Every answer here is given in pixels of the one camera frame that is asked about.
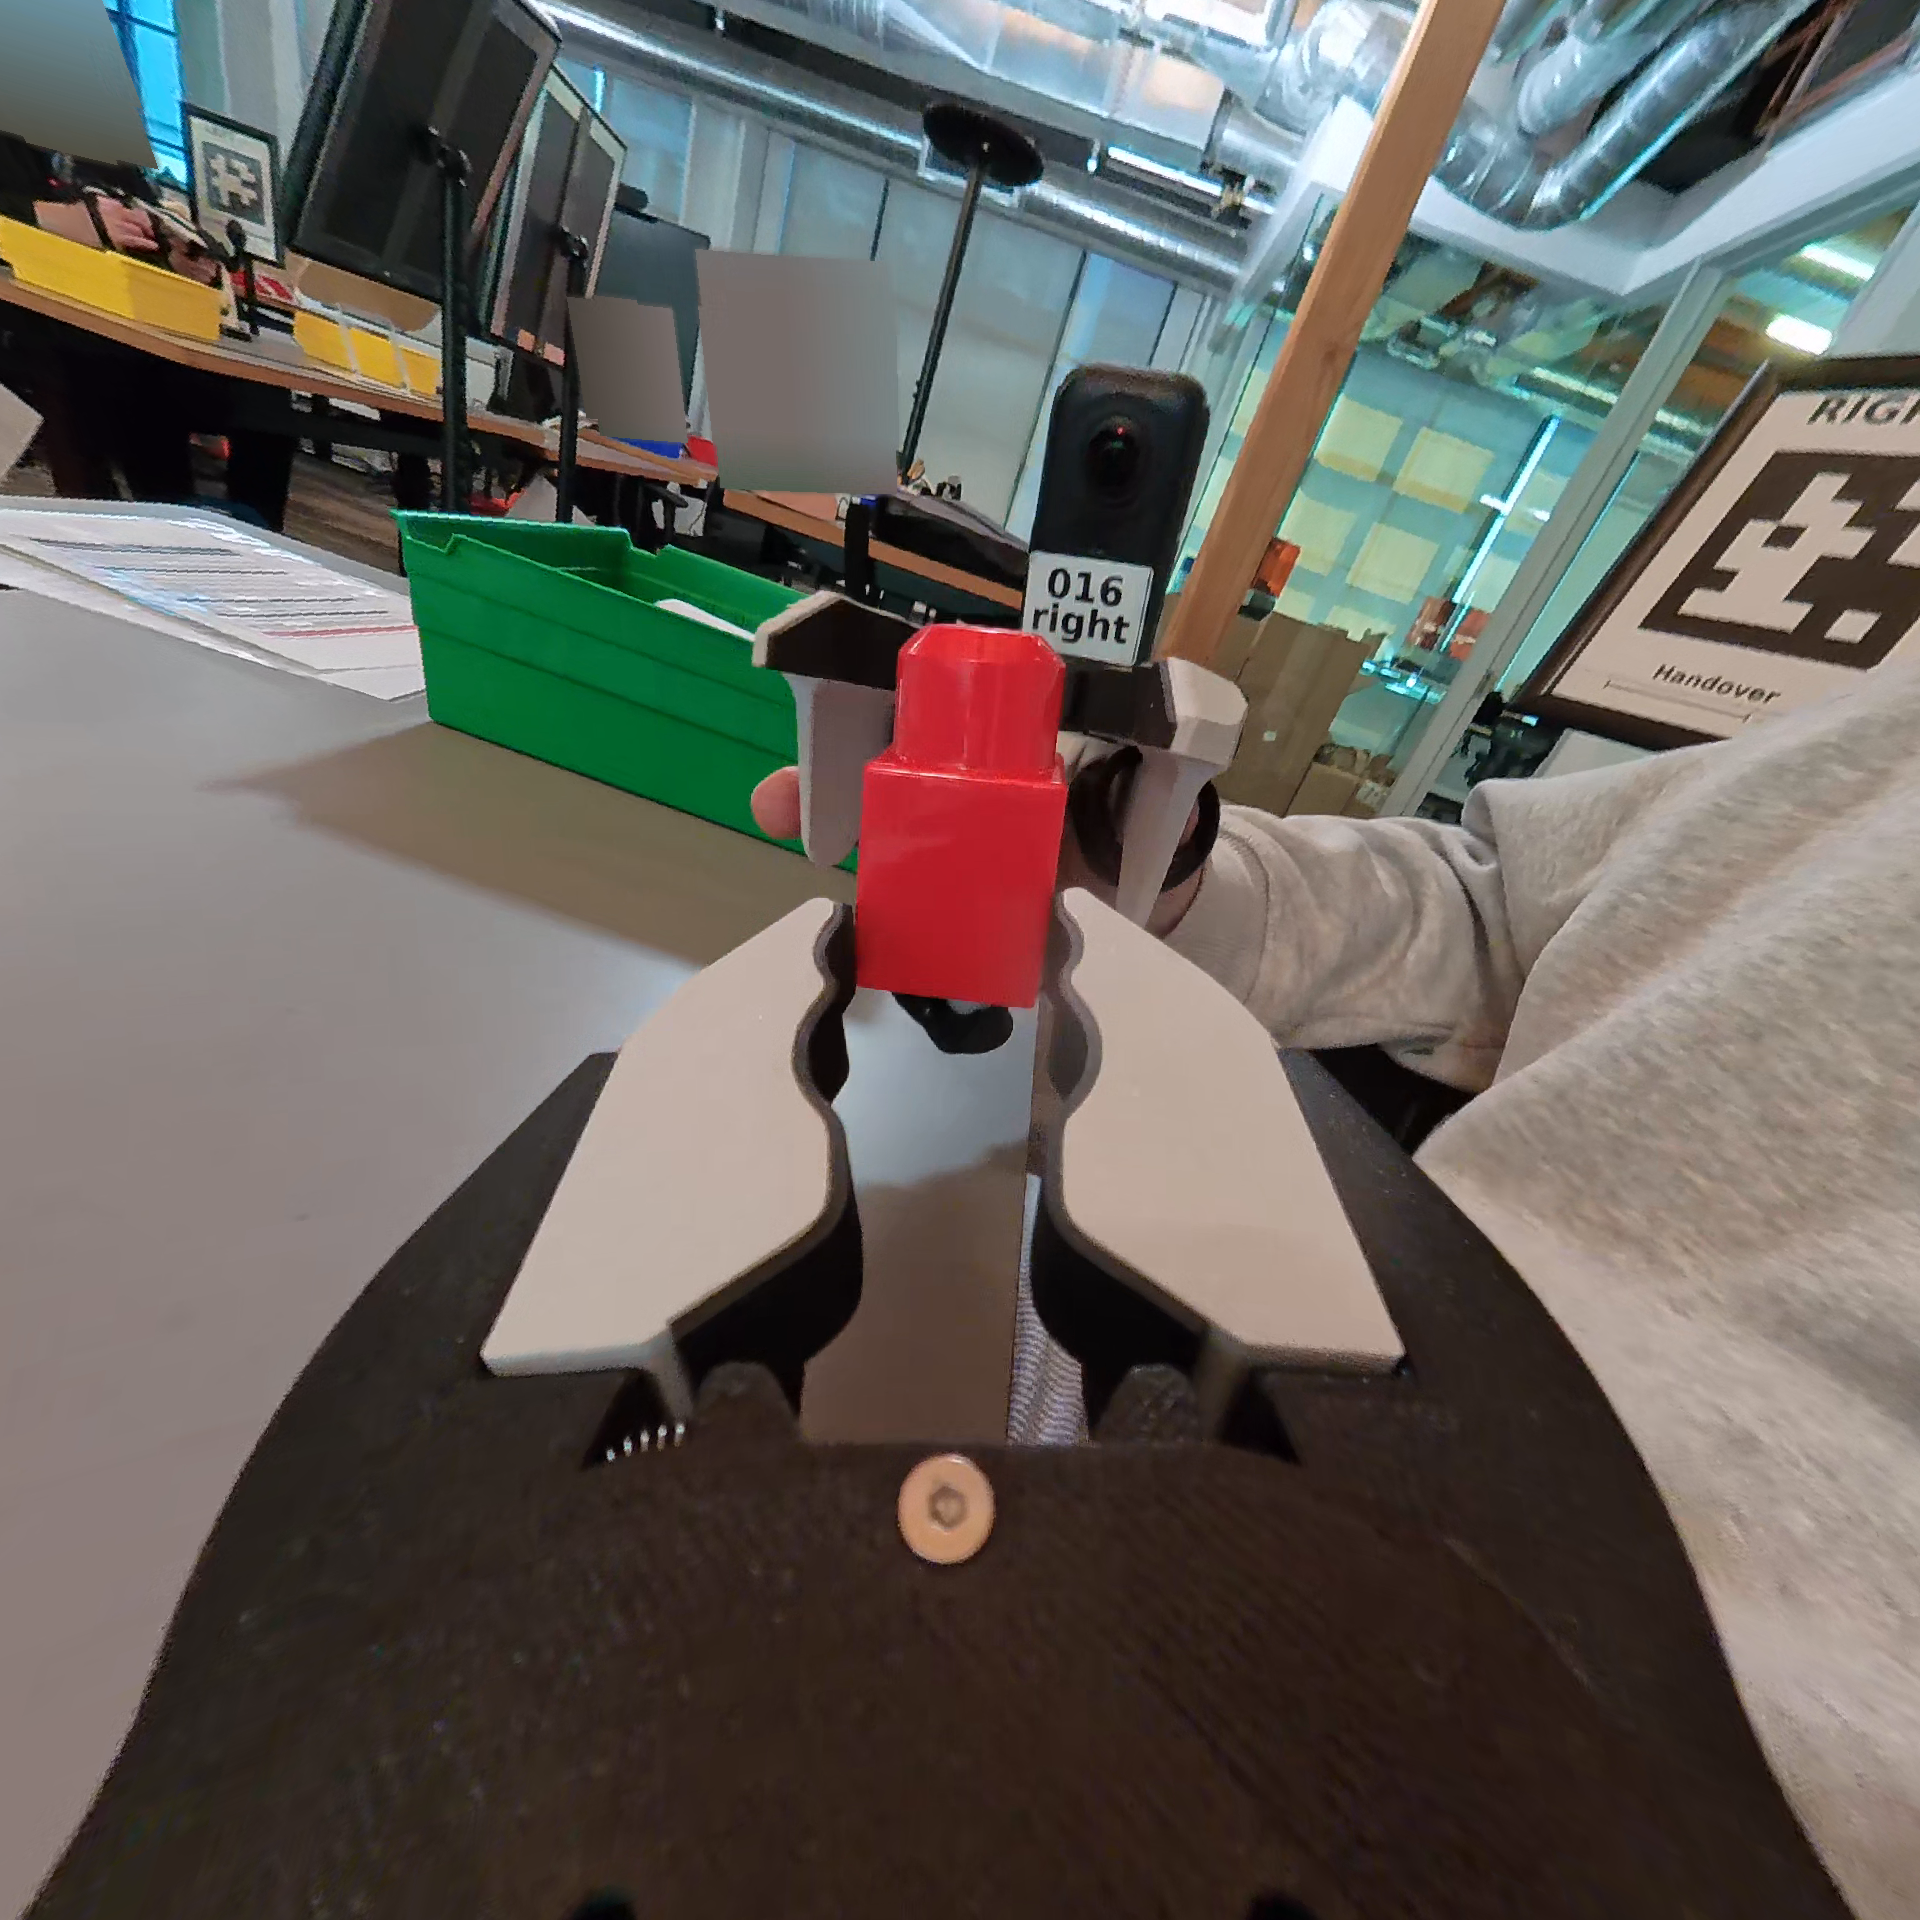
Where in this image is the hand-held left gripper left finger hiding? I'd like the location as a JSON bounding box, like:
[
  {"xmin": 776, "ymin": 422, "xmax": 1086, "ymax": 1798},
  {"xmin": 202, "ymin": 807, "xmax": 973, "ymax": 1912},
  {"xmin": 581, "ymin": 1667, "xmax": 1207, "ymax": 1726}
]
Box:
[{"xmin": 480, "ymin": 896, "xmax": 869, "ymax": 1449}]

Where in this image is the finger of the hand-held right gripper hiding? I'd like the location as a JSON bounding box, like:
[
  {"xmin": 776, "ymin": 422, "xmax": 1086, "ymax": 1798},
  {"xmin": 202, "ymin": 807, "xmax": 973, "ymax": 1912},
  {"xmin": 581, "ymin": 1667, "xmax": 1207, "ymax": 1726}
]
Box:
[
  {"xmin": 750, "ymin": 589, "xmax": 903, "ymax": 873},
  {"xmin": 1118, "ymin": 656, "xmax": 1248, "ymax": 935}
]

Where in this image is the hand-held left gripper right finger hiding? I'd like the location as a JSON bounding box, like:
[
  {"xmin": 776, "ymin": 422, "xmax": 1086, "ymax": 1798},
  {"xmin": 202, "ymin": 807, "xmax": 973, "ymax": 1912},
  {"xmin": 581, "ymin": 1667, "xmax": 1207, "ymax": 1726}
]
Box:
[{"xmin": 1030, "ymin": 885, "xmax": 1408, "ymax": 1449}]

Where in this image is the red box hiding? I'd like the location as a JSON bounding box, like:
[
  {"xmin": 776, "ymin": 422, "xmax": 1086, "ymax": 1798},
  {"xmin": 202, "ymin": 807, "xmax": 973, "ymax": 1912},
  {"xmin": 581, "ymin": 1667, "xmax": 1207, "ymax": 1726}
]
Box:
[{"xmin": 854, "ymin": 625, "xmax": 1069, "ymax": 1009}]

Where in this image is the green plastic bin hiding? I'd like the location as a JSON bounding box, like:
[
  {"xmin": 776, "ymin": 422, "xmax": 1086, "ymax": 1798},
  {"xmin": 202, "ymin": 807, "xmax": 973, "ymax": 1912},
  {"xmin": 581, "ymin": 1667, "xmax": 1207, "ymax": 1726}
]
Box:
[{"xmin": 392, "ymin": 506, "xmax": 869, "ymax": 874}]

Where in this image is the person's right forearm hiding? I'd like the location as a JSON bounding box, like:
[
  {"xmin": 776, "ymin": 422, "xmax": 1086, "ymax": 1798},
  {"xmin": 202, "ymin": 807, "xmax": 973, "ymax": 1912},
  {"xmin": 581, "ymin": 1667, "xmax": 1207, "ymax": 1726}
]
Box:
[{"xmin": 1170, "ymin": 795, "xmax": 1518, "ymax": 1088}]

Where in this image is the black bag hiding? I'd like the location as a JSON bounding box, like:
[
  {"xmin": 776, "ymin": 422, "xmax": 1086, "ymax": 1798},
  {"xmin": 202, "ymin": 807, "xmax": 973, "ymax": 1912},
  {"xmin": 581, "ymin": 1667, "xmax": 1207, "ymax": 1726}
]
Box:
[{"xmin": 871, "ymin": 496, "xmax": 1050, "ymax": 589}]

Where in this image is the brown cardboard box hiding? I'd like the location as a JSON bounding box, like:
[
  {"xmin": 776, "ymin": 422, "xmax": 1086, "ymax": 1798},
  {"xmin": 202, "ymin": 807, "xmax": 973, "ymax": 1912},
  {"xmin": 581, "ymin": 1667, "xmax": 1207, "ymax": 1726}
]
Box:
[{"xmin": 1216, "ymin": 615, "xmax": 1390, "ymax": 817}]

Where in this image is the striped grey cloth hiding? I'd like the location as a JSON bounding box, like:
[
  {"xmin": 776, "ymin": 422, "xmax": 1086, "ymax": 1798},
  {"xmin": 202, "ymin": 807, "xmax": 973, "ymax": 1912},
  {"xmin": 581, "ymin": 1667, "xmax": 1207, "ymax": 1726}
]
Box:
[{"xmin": 1013, "ymin": 1246, "xmax": 1088, "ymax": 1445}]

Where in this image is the wooden table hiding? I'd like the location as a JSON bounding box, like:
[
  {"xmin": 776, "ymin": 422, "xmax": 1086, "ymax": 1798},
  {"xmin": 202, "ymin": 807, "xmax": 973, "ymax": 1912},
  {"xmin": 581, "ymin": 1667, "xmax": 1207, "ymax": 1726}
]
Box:
[
  {"xmin": 463, "ymin": 411, "xmax": 722, "ymax": 528},
  {"xmin": 0, "ymin": 285, "xmax": 452, "ymax": 528},
  {"xmin": 719, "ymin": 487, "xmax": 1038, "ymax": 615}
]

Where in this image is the black floor lamp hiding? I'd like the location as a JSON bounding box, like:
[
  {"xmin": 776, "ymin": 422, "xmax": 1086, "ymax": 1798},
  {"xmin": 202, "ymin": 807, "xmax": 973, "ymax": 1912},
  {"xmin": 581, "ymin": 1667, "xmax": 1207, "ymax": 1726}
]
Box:
[{"xmin": 896, "ymin": 103, "xmax": 1044, "ymax": 481}]

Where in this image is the yellow plastic bin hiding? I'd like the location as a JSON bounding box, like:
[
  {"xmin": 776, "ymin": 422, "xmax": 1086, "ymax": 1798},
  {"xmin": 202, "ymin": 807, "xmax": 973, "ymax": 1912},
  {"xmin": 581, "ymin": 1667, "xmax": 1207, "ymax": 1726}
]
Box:
[
  {"xmin": 293, "ymin": 305, "xmax": 448, "ymax": 400},
  {"xmin": 0, "ymin": 217, "xmax": 226, "ymax": 343}
]

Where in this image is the printed paper sheet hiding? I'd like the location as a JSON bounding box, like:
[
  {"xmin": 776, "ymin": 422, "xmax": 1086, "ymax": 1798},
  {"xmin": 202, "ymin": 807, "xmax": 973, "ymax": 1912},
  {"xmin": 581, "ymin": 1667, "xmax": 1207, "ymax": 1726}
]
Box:
[{"xmin": 0, "ymin": 517, "xmax": 429, "ymax": 703}]

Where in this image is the large black framed marker sign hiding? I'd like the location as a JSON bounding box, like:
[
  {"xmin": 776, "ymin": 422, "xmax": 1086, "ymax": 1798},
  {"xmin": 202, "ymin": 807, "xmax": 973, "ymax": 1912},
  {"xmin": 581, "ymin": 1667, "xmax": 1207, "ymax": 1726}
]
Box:
[{"xmin": 1516, "ymin": 352, "xmax": 1920, "ymax": 752}]

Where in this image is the wooden support post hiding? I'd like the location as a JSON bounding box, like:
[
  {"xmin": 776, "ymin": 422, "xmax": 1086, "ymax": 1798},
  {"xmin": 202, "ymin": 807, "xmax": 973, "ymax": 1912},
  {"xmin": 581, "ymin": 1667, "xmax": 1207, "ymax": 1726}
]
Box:
[{"xmin": 1154, "ymin": 0, "xmax": 1508, "ymax": 663}]

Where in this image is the metal air duct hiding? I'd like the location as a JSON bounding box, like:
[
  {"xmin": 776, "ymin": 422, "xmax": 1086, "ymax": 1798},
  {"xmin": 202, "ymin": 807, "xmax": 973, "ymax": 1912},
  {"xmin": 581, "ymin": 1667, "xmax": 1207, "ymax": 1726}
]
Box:
[{"xmin": 1424, "ymin": 0, "xmax": 1863, "ymax": 225}]

